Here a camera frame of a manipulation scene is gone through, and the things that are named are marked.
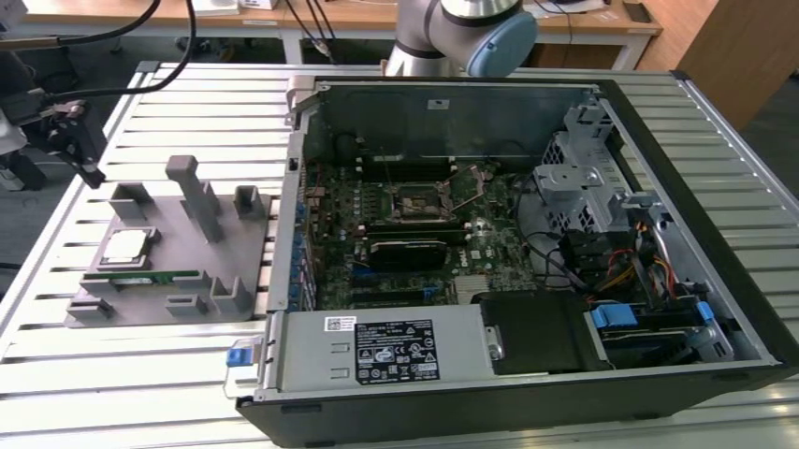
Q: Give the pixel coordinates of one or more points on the blue plastic clip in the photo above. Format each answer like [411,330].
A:
[705,313]

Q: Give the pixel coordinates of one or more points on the black expansion slot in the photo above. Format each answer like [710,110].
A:
[387,297]

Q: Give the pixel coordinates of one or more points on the black rear case fan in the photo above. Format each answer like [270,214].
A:
[346,147]

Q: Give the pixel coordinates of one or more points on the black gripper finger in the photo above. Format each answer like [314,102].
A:
[78,140]

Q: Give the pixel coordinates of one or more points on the silver CPU green board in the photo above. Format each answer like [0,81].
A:
[128,247]

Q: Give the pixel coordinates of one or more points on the silver chipset heatsink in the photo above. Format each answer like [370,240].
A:
[471,287]

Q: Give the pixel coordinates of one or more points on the CPU socket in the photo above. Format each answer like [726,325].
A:
[415,203]

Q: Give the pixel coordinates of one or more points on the grey plastic parts rack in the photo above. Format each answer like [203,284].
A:
[187,262]

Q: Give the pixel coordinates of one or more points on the white box black print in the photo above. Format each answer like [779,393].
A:
[259,4]

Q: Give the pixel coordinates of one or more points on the green RAM stick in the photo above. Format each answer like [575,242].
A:
[163,277]

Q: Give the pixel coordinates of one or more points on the wooden desk white frame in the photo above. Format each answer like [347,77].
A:
[583,25]
[94,16]

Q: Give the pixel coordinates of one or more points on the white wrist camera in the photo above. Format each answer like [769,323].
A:
[10,133]

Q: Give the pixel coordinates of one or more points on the green motherboard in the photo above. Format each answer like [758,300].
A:
[499,210]

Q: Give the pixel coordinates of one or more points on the black open PC case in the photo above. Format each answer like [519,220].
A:
[436,421]

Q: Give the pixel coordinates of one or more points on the black plastic fan shroud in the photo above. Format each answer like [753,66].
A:
[536,327]

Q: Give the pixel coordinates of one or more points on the black RAM slot bank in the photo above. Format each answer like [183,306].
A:
[406,168]
[412,232]

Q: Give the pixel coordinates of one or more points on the black phone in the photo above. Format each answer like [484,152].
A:
[636,11]

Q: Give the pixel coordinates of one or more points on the black graphics card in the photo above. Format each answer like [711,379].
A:
[406,257]

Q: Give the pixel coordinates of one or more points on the silver power supply black label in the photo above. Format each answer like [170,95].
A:
[312,355]

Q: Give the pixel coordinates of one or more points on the blue case latch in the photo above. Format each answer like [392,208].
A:
[239,357]

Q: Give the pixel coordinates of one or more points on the white cardboard box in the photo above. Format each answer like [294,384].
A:
[215,7]

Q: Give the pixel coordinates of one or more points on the brown wooden cabinet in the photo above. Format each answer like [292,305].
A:
[737,56]

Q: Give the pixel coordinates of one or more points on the black mesh wastebasket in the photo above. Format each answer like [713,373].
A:
[66,70]

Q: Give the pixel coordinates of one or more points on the black office chair base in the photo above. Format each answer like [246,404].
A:
[206,44]

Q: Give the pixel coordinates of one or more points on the blue disk carrier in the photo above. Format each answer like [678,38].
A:
[615,318]

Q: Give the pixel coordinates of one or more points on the silver metal drive cage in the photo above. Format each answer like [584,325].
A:
[562,182]

